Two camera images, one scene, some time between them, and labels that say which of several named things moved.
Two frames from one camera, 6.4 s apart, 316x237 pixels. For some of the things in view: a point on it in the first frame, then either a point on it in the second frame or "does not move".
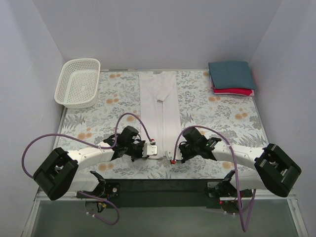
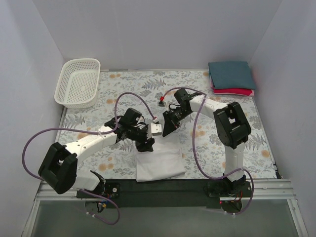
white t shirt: [159, 108] to [166, 161]
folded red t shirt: [233, 90] does not move
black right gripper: [185, 150] to [173, 121]
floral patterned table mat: [230, 120] does not move
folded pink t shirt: [252, 94] does not move
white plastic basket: [77, 83] does not move
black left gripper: [138, 150] to [142, 138]
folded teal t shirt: [231, 74] does not move
